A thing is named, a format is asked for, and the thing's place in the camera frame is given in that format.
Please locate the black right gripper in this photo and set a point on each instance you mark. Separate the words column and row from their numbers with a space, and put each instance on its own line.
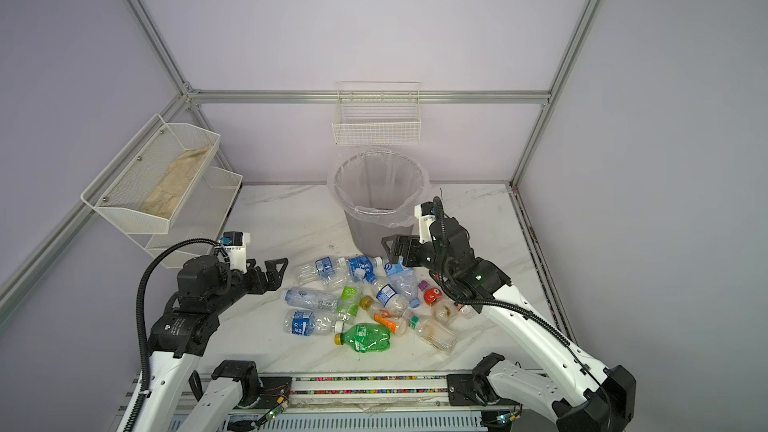
column 409, row 243

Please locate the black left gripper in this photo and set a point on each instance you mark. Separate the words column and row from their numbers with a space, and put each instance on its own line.
column 273, row 280

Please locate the crushed bottle blue label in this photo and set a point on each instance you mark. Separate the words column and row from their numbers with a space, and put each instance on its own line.
column 363, row 268

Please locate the bottle green label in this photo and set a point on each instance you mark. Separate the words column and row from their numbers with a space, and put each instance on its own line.
column 348, row 304

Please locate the green plastic bottle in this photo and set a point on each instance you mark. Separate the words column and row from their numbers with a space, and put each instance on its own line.
column 365, row 338

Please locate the clear bottle green cap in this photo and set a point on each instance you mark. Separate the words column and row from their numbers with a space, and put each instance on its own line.
column 433, row 333

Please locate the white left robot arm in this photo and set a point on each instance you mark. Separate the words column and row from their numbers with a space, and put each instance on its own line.
column 172, row 348

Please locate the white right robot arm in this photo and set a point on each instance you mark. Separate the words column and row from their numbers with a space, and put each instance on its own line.
column 575, row 391

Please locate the grey mesh waste bin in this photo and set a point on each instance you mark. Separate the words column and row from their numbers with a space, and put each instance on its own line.
column 375, row 225

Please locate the clear plastic bin liner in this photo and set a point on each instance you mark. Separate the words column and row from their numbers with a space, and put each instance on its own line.
column 379, row 183

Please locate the large clear bottle light-blue label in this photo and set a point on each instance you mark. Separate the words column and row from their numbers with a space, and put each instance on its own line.
column 404, row 281

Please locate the small bottle blue cap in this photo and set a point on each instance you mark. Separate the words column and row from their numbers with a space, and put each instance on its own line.
column 383, row 291

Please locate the clear bottle blue label white cap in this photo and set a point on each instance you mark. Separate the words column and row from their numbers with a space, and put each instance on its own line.
column 330, row 271

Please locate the red label bottle purple cap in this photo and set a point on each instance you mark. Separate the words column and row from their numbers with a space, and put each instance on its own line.
column 431, row 294

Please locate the orange label bottle yellow cap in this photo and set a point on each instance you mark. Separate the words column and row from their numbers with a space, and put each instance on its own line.
column 396, row 322

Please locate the clear brownish crushed bottle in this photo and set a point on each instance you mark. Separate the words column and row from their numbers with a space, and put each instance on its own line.
column 444, row 312

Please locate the lower white mesh shelf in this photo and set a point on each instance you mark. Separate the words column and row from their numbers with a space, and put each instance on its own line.
column 203, row 215

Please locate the white mesh shelf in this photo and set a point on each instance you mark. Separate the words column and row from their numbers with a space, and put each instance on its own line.
column 120, row 189
column 203, row 215

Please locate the beige cloth in shelf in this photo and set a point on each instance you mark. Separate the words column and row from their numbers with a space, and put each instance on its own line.
column 166, row 196

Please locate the upper white mesh shelf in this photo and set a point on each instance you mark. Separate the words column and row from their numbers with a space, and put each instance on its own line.
column 120, row 189

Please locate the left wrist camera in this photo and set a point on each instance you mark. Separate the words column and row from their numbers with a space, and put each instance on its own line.
column 235, row 244

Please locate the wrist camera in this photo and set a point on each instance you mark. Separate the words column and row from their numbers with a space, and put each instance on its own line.
column 235, row 244
column 425, row 216

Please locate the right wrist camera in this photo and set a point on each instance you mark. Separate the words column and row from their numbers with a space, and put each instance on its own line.
column 425, row 216

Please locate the white wire wall basket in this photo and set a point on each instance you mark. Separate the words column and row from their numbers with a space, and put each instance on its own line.
column 370, row 113

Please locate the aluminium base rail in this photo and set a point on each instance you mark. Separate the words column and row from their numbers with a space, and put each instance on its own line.
column 385, row 401

